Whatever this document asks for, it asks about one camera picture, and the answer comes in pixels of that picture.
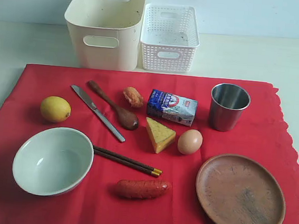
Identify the yellow cheese wedge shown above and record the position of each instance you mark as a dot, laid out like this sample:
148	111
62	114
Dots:
160	135

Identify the brown egg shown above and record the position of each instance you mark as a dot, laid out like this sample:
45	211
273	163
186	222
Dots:
190	142

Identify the red sausage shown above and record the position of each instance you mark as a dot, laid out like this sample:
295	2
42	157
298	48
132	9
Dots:
142	189

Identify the yellow lemon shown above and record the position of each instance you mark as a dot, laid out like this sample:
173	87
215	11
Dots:
55	109

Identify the brown wooden spoon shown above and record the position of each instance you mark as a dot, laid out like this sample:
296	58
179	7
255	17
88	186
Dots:
127	119

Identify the blue and white milk carton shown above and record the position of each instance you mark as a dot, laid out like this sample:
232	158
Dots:
172	107

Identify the lower dark wooden chopstick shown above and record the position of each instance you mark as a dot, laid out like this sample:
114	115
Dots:
128	164

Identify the dark wooden chopstick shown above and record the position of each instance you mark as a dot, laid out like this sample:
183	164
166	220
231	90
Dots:
128	164
127	159

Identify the stainless steel table knife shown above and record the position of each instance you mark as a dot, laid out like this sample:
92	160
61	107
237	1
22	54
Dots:
87	100

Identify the upper dark wooden chopstick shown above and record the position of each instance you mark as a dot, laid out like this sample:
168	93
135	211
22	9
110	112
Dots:
127	159

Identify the red tablecloth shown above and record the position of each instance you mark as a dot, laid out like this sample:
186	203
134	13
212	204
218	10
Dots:
261	134

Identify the stainless steel cup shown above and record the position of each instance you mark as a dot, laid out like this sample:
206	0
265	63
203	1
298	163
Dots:
228	101

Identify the white perforated plastic basket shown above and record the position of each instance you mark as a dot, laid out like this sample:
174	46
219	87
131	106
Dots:
169	38

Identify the cream plastic storage bin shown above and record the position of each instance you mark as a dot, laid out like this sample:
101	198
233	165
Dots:
106	33

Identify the pale green ceramic bowl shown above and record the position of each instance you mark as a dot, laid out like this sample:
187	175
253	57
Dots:
53	161

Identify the round brown wooden plate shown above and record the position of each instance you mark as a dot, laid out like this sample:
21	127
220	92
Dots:
234	189

